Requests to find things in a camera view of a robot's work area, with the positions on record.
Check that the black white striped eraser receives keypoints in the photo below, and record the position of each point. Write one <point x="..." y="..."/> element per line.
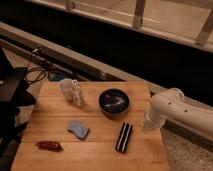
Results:
<point x="123" y="138"/>

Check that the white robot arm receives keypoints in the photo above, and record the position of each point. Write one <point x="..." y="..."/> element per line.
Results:
<point x="170" y="104"/>

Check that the black bowl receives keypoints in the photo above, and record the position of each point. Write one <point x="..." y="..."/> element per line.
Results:
<point x="113" y="101"/>

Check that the white cup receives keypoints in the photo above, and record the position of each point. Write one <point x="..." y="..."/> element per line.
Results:
<point x="65" y="87"/>

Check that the blue object behind table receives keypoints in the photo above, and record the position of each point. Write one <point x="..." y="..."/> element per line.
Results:
<point x="57" y="77"/>

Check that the blue sponge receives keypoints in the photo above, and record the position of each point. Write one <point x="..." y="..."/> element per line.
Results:
<point x="78" y="129"/>

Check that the black chair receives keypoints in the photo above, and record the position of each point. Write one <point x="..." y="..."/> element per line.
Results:
<point x="13" y="95"/>

